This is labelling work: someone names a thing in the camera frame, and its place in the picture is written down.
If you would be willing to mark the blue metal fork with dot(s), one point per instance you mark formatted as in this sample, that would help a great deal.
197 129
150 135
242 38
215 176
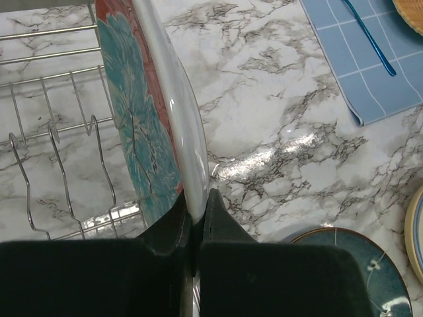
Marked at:
389 68

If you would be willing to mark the grey white plate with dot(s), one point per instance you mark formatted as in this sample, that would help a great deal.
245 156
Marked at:
155 109

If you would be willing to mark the woven wicker trivet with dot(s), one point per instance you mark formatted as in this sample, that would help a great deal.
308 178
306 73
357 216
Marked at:
412 13

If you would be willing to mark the wire dish rack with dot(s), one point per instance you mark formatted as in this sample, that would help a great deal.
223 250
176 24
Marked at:
63 171

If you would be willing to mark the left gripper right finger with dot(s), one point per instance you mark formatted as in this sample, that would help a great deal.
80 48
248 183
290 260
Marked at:
242 277

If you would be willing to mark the blue tiled placemat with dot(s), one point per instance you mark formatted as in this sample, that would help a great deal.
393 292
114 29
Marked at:
369 91

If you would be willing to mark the cream white plate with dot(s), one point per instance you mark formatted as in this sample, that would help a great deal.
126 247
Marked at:
413 233

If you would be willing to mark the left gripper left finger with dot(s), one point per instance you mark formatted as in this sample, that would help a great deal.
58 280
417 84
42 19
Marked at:
148 275

